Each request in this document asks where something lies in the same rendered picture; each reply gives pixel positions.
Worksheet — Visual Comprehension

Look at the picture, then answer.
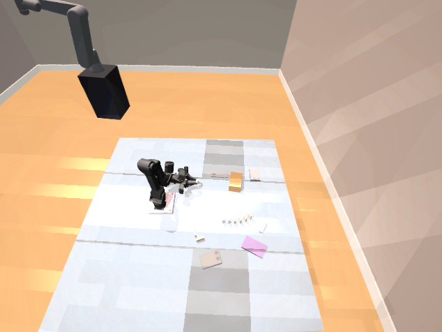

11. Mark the orange rectangular block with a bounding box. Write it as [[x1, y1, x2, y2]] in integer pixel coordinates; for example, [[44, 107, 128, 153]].
[[228, 172, 242, 193]]

